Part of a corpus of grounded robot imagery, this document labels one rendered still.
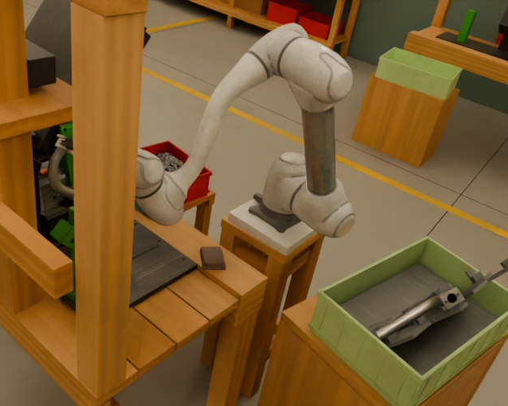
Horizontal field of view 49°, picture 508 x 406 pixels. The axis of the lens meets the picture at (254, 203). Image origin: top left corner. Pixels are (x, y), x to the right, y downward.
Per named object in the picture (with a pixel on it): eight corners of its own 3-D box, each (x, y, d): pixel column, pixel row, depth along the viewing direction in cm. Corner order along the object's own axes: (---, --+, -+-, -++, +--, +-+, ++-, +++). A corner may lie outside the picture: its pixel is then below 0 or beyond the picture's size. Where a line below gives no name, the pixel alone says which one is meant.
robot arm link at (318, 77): (321, 198, 219) (363, 229, 207) (290, 221, 214) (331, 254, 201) (311, 24, 162) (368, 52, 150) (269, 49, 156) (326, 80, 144)
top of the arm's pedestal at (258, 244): (267, 198, 247) (268, 191, 245) (327, 233, 233) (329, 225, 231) (219, 225, 224) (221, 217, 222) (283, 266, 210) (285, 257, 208)
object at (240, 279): (23, 138, 268) (21, 109, 260) (261, 308, 198) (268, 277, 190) (-5, 146, 258) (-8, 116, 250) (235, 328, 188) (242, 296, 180)
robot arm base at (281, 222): (268, 192, 237) (271, 181, 234) (309, 218, 227) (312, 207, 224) (239, 205, 224) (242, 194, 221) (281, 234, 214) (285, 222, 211)
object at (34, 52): (22, 62, 142) (20, 35, 138) (57, 83, 134) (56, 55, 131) (-5, 67, 137) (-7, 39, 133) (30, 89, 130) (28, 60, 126)
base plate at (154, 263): (17, 138, 242) (17, 134, 241) (197, 268, 190) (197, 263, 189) (-86, 166, 213) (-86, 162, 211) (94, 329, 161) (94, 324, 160)
